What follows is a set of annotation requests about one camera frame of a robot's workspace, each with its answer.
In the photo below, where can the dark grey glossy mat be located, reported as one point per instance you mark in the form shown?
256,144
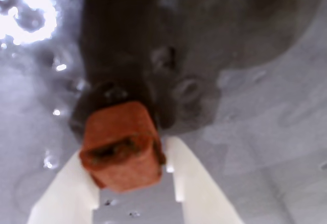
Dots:
255,132

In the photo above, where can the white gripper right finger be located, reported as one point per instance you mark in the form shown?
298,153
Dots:
201,190

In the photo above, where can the red cube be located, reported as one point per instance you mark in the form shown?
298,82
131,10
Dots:
122,145

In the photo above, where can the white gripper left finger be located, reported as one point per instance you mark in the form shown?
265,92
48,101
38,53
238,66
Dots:
66,196

